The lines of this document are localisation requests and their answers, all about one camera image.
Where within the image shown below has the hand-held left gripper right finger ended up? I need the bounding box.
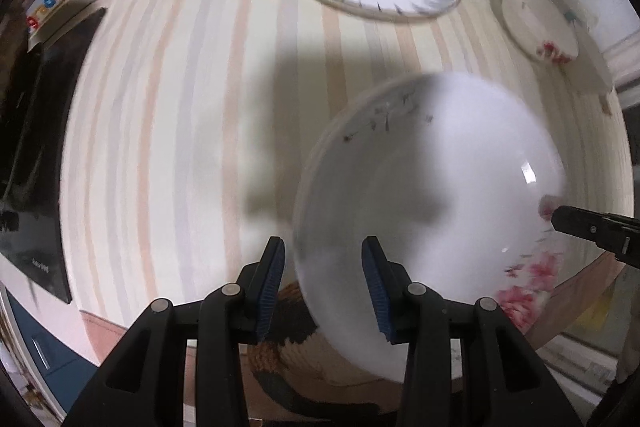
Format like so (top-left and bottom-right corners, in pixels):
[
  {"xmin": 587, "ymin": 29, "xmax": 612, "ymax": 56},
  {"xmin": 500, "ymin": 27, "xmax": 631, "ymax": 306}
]
[{"xmin": 361, "ymin": 236, "xmax": 584, "ymax": 427}]

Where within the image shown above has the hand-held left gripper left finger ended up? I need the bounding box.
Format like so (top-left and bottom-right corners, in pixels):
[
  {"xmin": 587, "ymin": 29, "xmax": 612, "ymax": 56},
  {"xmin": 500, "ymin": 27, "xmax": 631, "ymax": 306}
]
[{"xmin": 65, "ymin": 236, "xmax": 287, "ymax": 427}]

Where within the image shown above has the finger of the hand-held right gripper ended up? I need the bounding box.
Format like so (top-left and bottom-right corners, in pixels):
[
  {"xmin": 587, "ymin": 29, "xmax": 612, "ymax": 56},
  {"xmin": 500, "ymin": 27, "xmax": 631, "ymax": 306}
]
[{"xmin": 551, "ymin": 205, "xmax": 640, "ymax": 269}]

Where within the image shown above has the large white pink-floral plate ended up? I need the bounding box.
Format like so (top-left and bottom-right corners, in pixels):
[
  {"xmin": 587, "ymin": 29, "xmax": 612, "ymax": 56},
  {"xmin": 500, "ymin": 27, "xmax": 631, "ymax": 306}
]
[{"xmin": 292, "ymin": 72, "xmax": 569, "ymax": 384}]

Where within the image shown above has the white bowl red floral print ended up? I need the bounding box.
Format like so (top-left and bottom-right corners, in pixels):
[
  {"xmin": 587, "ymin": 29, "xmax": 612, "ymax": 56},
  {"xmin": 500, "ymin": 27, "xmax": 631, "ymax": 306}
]
[{"xmin": 501, "ymin": 0, "xmax": 581, "ymax": 66}]

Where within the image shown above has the striped tablecloth with cat print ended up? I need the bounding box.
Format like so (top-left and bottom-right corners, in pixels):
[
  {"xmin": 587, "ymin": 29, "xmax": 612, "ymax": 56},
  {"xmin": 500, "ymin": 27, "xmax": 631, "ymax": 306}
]
[{"xmin": 60, "ymin": 0, "xmax": 636, "ymax": 408}]

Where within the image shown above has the blue cabinet drawer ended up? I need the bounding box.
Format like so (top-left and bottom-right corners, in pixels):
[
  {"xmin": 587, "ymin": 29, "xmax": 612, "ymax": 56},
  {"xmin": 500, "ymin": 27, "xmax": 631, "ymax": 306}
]
[{"xmin": 4, "ymin": 291, "xmax": 101, "ymax": 414}]

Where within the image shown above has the black induction cooktop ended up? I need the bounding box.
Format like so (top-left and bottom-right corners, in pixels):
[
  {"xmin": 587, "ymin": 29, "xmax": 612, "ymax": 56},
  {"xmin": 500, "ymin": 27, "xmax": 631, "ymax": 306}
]
[{"xmin": 0, "ymin": 7, "xmax": 109, "ymax": 306}]

